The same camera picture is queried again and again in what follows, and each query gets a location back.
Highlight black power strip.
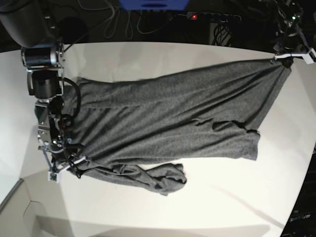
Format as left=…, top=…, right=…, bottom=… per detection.
left=186, top=11, right=242, bottom=23

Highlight grey t-shirt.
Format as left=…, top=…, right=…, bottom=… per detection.
left=59, top=59, right=292, bottom=197

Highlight black cable bundle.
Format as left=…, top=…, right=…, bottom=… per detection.
left=212, top=21, right=235, bottom=46

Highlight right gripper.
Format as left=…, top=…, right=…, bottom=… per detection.
left=38, top=144, right=87, bottom=177

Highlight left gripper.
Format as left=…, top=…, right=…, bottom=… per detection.
left=271, top=27, right=312, bottom=63

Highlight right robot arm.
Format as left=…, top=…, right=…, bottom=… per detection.
left=0, top=0, right=293, bottom=195

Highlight white floor cables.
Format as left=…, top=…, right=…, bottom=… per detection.
left=74, top=6, right=173, bottom=39

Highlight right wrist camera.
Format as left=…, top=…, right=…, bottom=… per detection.
left=47, top=172, right=61, bottom=183

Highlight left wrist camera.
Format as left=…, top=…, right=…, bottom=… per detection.
left=303, top=48, right=316, bottom=64

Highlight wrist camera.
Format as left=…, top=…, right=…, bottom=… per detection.
left=47, top=172, right=61, bottom=183
left=303, top=48, right=316, bottom=64

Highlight blue box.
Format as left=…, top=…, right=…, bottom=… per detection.
left=119, top=0, right=189, bottom=10

